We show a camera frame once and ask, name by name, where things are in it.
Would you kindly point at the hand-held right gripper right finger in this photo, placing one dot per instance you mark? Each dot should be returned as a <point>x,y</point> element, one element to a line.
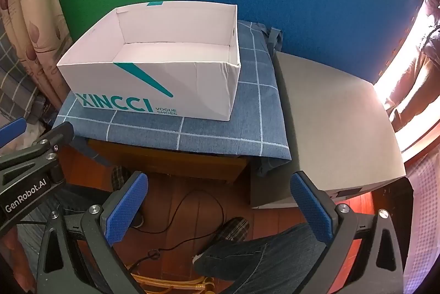
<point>311,208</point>

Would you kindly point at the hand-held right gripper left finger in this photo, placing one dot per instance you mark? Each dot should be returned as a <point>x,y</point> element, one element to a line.
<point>125,208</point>

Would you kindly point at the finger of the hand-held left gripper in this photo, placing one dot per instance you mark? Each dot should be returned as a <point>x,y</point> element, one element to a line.
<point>12,130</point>
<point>55,137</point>

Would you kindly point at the white cardboard shoe box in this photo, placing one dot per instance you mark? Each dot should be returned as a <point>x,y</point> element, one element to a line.
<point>192,91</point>

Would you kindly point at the plaid slipper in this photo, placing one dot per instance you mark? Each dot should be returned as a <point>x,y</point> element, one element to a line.
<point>120,177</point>
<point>233,228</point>

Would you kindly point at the grey plaid blanket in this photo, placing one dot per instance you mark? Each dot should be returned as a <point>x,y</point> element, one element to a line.
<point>13,84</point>

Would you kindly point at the person's right leg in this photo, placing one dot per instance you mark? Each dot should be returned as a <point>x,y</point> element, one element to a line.
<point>257,263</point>

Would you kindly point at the grey cardboard box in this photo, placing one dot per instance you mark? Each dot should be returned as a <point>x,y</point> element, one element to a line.
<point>337,128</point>

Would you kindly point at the floral curtain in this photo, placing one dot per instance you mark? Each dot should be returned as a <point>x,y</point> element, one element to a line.
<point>37,22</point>

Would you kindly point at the blue checked cloth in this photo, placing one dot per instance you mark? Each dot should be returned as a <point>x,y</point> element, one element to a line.
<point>220,135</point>

